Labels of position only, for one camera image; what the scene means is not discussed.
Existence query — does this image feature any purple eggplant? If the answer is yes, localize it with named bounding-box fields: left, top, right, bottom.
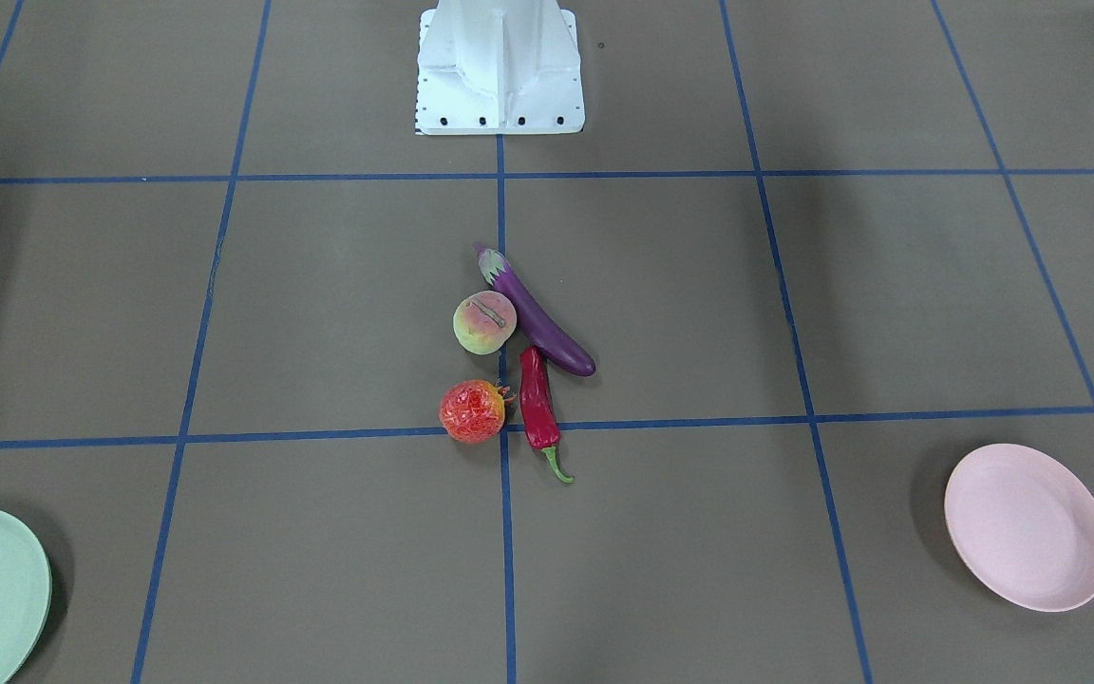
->
left=473, top=242, right=596, bottom=376

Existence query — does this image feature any yellow pink peach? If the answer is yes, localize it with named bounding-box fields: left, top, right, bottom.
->
left=452, top=290, right=517, bottom=355

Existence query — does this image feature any red chili pepper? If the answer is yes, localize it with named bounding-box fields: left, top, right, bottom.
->
left=519, top=346, right=575, bottom=485

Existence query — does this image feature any red pomegranate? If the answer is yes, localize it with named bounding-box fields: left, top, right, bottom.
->
left=438, top=378, right=514, bottom=445

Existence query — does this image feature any pink plate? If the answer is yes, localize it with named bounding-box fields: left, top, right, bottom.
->
left=943, top=443, right=1094, bottom=612

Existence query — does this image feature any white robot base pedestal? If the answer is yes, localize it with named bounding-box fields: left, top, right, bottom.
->
left=414, top=1, right=586, bottom=136

